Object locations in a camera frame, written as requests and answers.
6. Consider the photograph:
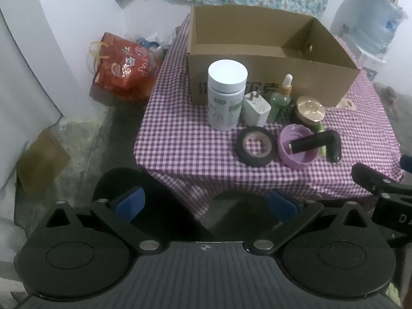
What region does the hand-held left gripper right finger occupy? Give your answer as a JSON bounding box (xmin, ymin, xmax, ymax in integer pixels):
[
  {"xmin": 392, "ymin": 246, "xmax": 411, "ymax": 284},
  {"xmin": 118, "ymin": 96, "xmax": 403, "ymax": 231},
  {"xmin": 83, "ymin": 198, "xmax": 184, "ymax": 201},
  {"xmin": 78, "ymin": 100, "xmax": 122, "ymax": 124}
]
[{"xmin": 246, "ymin": 188, "xmax": 378, "ymax": 254}]

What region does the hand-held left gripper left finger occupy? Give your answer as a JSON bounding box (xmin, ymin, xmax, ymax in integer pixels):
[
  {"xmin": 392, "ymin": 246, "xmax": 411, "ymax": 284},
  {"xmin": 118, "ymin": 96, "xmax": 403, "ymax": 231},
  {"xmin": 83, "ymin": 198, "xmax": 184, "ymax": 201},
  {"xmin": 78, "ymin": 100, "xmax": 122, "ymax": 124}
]
[{"xmin": 35, "ymin": 186, "xmax": 161, "ymax": 255}]

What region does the purple plastic cup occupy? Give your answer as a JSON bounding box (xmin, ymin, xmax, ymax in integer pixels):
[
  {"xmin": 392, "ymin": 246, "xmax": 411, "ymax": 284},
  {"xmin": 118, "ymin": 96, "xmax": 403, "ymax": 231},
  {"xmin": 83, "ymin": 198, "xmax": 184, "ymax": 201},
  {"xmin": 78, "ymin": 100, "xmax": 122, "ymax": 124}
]
[{"xmin": 278, "ymin": 124, "xmax": 319, "ymax": 170}]

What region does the black tape roll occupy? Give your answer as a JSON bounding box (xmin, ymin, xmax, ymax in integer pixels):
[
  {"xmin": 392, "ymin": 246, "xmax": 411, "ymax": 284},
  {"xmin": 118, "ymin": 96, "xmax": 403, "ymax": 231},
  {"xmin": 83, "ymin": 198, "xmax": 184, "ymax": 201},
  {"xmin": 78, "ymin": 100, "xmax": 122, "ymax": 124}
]
[{"xmin": 235, "ymin": 125, "xmax": 278, "ymax": 168}]

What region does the white charger plug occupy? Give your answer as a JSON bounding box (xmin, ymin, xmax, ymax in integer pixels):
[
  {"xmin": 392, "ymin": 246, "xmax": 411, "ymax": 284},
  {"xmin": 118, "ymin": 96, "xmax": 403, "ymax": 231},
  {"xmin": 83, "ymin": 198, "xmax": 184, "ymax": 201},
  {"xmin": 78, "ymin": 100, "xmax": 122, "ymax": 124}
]
[{"xmin": 241, "ymin": 91, "xmax": 271, "ymax": 127}]

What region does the green dropper bottle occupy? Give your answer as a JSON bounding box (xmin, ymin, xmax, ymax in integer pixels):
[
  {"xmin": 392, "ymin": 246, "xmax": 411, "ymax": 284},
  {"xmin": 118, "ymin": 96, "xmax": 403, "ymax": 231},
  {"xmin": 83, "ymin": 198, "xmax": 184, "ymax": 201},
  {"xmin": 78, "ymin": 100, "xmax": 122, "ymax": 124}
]
[{"xmin": 269, "ymin": 74, "xmax": 294, "ymax": 123}]

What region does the brown cardboard box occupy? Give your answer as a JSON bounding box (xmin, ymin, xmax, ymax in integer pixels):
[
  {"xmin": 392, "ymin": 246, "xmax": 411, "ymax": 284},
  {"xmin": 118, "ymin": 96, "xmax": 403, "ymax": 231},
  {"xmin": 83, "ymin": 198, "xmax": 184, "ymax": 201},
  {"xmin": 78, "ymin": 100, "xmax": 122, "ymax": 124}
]
[{"xmin": 187, "ymin": 5, "xmax": 361, "ymax": 108}]

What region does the white supplement bottle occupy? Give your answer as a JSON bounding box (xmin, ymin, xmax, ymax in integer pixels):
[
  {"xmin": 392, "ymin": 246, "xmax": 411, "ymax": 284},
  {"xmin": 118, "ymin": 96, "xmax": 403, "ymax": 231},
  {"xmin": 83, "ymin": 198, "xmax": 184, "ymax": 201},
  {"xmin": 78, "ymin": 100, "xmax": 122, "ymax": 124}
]
[{"xmin": 207, "ymin": 59, "xmax": 248, "ymax": 131}]

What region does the grey fuzzy cloth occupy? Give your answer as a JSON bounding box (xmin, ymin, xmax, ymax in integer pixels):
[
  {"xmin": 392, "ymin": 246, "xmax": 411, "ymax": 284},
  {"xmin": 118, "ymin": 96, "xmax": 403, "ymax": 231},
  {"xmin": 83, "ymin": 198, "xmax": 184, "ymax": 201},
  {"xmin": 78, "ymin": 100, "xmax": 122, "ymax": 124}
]
[{"xmin": 373, "ymin": 82, "xmax": 404, "ymax": 142}]

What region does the small green cylinder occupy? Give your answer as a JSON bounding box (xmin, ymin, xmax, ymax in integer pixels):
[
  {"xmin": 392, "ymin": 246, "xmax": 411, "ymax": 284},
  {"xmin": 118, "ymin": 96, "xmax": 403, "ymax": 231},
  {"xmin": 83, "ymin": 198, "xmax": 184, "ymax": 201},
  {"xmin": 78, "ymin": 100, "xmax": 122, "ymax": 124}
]
[{"xmin": 315, "ymin": 122, "xmax": 327, "ymax": 159}]

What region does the purple checkered tablecloth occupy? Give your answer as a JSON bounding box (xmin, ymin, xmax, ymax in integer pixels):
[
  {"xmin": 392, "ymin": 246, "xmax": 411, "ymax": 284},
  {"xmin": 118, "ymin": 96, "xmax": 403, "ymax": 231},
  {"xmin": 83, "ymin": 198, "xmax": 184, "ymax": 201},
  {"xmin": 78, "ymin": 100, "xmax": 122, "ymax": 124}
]
[{"xmin": 133, "ymin": 14, "xmax": 405, "ymax": 229}]

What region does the gold-lid cosmetic jar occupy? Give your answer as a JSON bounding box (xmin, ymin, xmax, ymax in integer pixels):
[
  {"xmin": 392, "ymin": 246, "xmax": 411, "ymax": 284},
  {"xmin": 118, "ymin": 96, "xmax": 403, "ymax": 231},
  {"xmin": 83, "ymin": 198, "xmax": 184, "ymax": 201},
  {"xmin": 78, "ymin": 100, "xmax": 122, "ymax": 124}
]
[{"xmin": 294, "ymin": 96, "xmax": 326, "ymax": 126}]

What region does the brown paper bag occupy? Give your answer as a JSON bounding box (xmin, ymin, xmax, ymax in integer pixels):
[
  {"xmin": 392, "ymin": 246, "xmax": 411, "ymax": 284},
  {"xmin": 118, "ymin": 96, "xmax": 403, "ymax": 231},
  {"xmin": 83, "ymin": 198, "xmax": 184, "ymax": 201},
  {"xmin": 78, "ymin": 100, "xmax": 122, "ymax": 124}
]
[{"xmin": 16, "ymin": 129, "xmax": 71, "ymax": 195}]

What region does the white water dispenser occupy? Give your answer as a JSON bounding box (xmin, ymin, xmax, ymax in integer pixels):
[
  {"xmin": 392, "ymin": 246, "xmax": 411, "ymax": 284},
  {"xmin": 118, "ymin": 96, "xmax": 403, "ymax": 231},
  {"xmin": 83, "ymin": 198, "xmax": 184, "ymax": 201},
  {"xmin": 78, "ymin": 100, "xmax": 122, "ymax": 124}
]
[{"xmin": 341, "ymin": 22, "xmax": 387, "ymax": 81}]

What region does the red gift bag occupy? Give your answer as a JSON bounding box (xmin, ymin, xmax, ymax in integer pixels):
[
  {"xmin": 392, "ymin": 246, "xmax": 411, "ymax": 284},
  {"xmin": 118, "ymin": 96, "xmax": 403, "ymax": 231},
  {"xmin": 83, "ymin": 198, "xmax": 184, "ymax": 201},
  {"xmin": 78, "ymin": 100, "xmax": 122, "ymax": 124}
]
[{"xmin": 88, "ymin": 32, "xmax": 165, "ymax": 102}]

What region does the clear water jug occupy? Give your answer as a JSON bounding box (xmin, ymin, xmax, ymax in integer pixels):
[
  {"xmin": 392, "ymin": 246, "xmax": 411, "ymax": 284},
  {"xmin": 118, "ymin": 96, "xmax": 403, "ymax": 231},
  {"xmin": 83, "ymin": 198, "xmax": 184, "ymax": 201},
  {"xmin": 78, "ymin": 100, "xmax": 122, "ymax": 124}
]
[{"xmin": 331, "ymin": 0, "xmax": 407, "ymax": 57}]

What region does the crumpled plastic bag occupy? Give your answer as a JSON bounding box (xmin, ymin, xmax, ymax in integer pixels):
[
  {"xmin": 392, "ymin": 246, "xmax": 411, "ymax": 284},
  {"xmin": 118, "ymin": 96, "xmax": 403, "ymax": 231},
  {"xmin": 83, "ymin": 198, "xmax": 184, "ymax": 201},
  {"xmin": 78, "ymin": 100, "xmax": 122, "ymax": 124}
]
[{"xmin": 129, "ymin": 27, "xmax": 176, "ymax": 55}]

